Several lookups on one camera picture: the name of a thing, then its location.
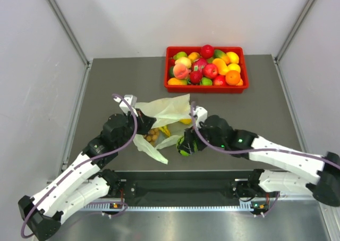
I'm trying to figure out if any red apple front right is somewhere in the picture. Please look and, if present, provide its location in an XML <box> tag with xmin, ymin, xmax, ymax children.
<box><xmin>213</xmin><ymin>75</ymin><xmax>227</xmax><ymax>86</ymax></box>

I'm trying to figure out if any red apple on top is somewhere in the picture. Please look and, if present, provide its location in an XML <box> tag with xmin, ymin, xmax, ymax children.
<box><xmin>200</xmin><ymin>44</ymin><xmax>215</xmax><ymax>59</ymax></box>

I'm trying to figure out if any pale green plastic bag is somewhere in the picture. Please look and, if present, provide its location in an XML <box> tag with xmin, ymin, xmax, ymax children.
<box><xmin>133</xmin><ymin>94</ymin><xmax>191</xmax><ymax>164</ymax></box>

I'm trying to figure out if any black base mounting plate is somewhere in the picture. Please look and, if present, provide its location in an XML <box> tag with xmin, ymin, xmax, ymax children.
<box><xmin>106</xmin><ymin>170</ymin><xmax>293</xmax><ymax>207</ymax></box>

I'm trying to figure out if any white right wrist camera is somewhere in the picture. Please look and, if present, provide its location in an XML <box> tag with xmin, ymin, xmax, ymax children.
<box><xmin>190</xmin><ymin>105</ymin><xmax>208</xmax><ymax>128</ymax></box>

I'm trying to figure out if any red apple centre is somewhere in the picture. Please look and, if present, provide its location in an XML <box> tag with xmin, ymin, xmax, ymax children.
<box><xmin>202</xmin><ymin>63</ymin><xmax>218</xmax><ymax>79</ymax></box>

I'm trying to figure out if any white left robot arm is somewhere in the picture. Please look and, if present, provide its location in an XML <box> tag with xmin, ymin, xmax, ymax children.
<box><xmin>18</xmin><ymin>109</ymin><xmax>156</xmax><ymax>240</ymax></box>

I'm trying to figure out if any green striped melon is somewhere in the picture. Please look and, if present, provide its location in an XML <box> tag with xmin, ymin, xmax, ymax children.
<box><xmin>176</xmin><ymin>136</ymin><xmax>198</xmax><ymax>157</ymax></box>

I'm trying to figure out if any orange fruit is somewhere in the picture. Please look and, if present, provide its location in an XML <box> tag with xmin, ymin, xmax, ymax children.
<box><xmin>225</xmin><ymin>70</ymin><xmax>241</xmax><ymax>86</ymax></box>

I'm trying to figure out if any pink peach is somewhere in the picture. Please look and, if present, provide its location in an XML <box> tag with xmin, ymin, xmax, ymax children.
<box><xmin>173</xmin><ymin>63</ymin><xmax>191</xmax><ymax>80</ymax></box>

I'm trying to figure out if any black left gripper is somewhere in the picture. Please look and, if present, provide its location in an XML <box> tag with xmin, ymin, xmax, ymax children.
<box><xmin>115</xmin><ymin>107</ymin><xmax>156</xmax><ymax>148</ymax></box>

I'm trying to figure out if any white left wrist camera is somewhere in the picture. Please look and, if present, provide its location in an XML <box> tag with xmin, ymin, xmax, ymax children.
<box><xmin>112</xmin><ymin>94</ymin><xmax>137</xmax><ymax>116</ymax></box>

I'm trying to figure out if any red plastic fruit tray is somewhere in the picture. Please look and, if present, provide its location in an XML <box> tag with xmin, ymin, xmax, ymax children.
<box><xmin>164</xmin><ymin>46</ymin><xmax>249</xmax><ymax>94</ymax></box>

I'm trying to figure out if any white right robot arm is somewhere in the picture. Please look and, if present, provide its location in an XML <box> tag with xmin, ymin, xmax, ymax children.
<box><xmin>176</xmin><ymin>115</ymin><xmax>339</xmax><ymax>207</ymax></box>

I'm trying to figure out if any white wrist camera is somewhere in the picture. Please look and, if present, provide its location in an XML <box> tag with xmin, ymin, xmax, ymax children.
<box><xmin>112</xmin><ymin>94</ymin><xmax>137</xmax><ymax>116</ymax></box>
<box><xmin>190</xmin><ymin>105</ymin><xmax>208</xmax><ymax>128</ymax></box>

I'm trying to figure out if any green fruit front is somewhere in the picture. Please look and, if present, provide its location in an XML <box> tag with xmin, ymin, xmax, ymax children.
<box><xmin>200</xmin><ymin>77</ymin><xmax>213</xmax><ymax>86</ymax></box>

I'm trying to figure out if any brown longan cluster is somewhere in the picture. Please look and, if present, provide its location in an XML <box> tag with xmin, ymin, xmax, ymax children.
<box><xmin>143</xmin><ymin>128</ymin><xmax>160</xmax><ymax>147</ymax></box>

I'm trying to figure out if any yellow banana bunch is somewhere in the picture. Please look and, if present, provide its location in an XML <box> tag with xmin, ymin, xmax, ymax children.
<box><xmin>158</xmin><ymin>125</ymin><xmax>171</xmax><ymax>137</ymax></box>

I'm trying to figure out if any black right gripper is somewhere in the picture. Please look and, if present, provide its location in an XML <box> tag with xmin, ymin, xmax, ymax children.
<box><xmin>181</xmin><ymin>118</ymin><xmax>227</xmax><ymax>154</ymax></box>

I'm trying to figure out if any orange yellow mango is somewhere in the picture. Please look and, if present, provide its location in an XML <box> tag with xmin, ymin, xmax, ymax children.
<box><xmin>212</xmin><ymin>58</ymin><xmax>229</xmax><ymax>75</ymax></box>

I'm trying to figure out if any slotted cable duct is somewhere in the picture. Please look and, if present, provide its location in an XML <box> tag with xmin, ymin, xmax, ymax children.
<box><xmin>81</xmin><ymin>201</ymin><xmax>269</xmax><ymax>212</ymax></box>

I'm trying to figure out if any yellow mango front left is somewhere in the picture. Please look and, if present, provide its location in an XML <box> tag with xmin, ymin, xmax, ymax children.
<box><xmin>167</xmin><ymin>78</ymin><xmax>188</xmax><ymax>86</ymax></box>

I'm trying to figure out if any dark red fruit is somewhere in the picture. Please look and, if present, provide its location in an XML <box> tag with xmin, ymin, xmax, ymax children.
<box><xmin>189</xmin><ymin>71</ymin><xmax>203</xmax><ymax>85</ymax></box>

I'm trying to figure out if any red apple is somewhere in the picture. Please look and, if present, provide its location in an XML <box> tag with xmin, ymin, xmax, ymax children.
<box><xmin>213</xmin><ymin>75</ymin><xmax>227</xmax><ymax>86</ymax></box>
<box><xmin>200</xmin><ymin>44</ymin><xmax>215</xmax><ymax>59</ymax></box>
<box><xmin>202</xmin><ymin>63</ymin><xmax>218</xmax><ymax>79</ymax></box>

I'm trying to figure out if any dark green avocado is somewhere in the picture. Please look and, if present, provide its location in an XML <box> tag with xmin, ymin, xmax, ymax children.
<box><xmin>168</xmin><ymin>66</ymin><xmax>175</xmax><ymax>78</ymax></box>

